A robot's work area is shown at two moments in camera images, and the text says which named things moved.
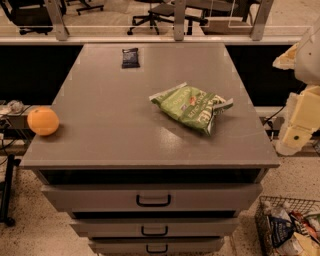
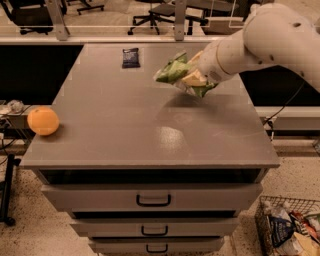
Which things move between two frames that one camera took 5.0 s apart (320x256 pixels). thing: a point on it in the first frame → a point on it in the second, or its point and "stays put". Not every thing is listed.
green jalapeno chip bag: (191, 105) → (173, 71)
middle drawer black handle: (154, 234) stays put
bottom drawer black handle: (156, 251) stays put
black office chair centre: (158, 8) stays put
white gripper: (309, 63) → (210, 64)
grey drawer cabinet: (158, 152) stays put
